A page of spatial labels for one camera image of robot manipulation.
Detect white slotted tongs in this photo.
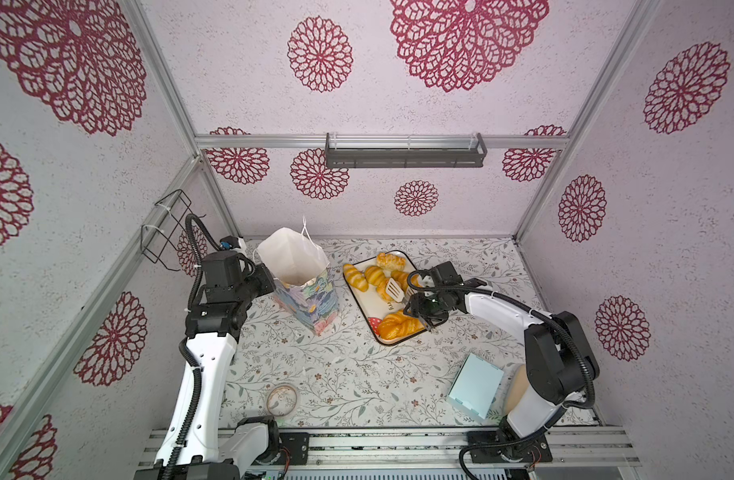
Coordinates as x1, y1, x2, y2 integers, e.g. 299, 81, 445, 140
383, 278, 407, 303

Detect floral paper gift bag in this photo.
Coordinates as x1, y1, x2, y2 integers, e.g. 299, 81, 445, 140
256, 221, 340, 336

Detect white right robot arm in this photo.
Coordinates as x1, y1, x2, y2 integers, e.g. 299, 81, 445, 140
405, 262, 600, 444

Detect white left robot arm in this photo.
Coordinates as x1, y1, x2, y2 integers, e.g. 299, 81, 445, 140
136, 249, 275, 479

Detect braided yellow bread loaf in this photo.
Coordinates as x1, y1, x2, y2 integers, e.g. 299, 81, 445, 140
377, 311, 425, 341

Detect top small bread roll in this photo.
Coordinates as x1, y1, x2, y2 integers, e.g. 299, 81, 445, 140
376, 252, 407, 272

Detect small bread roll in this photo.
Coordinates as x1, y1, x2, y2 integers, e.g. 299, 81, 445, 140
376, 252, 407, 272
343, 264, 370, 292
364, 265, 387, 287

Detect small bread roll middle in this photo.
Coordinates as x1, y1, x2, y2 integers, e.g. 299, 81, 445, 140
364, 265, 387, 287

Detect small bread roll left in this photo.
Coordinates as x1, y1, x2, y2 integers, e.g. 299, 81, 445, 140
343, 264, 370, 292

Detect strawberry print serving tray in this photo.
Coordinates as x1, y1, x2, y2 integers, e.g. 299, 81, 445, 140
343, 250, 429, 346

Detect round tape roll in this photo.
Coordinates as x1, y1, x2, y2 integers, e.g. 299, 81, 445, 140
266, 384, 300, 418

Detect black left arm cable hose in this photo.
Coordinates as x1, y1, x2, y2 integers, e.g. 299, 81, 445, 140
159, 211, 225, 480

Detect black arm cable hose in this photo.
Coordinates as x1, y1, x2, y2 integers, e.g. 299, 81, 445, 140
159, 211, 225, 480
405, 269, 597, 480

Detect black wire wall basket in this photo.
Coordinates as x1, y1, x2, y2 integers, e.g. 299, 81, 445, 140
139, 189, 192, 272

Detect black wall shelf rack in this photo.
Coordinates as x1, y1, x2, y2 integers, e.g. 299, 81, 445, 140
324, 134, 488, 169

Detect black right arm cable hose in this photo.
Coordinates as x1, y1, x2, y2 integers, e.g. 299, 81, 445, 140
405, 269, 597, 480

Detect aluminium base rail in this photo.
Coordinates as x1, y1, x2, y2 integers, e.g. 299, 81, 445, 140
132, 425, 644, 480

